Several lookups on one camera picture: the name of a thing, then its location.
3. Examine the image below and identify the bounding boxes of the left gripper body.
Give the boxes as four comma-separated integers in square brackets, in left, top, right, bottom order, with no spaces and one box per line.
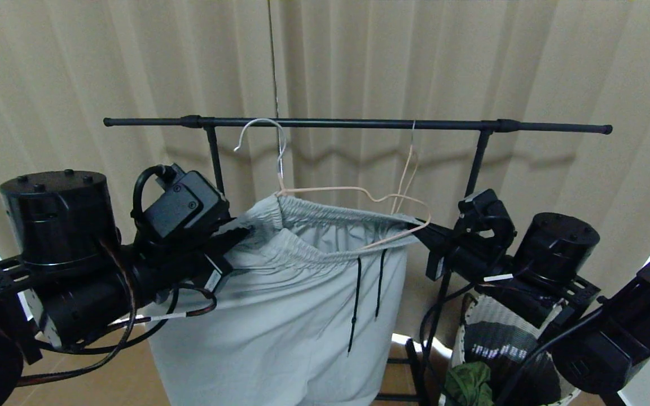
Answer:
[27,247,234,348]

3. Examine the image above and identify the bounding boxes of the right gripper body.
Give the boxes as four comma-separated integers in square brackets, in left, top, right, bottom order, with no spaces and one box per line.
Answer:
[425,244,513,284]

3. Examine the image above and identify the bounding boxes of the pale grey shorts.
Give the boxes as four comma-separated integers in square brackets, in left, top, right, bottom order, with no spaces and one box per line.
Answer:
[144,195,423,406]

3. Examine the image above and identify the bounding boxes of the pink clothes hanger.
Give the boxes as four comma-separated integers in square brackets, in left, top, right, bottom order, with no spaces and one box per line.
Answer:
[234,118,432,250]
[390,120,419,215]

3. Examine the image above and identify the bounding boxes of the white laundry basket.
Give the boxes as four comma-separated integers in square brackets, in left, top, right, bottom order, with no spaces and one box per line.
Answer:
[450,293,582,406]

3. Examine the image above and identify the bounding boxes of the black clothes rack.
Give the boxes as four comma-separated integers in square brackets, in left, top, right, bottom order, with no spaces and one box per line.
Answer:
[103,116,612,404]

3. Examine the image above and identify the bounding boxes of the green garment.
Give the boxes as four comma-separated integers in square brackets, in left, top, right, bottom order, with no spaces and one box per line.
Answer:
[443,362,495,406]

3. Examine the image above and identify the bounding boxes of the beige curtain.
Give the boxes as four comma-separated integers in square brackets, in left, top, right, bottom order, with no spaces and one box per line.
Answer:
[0,0,650,353]

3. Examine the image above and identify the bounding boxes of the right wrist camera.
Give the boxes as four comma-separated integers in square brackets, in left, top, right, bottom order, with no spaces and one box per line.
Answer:
[458,189,517,250]

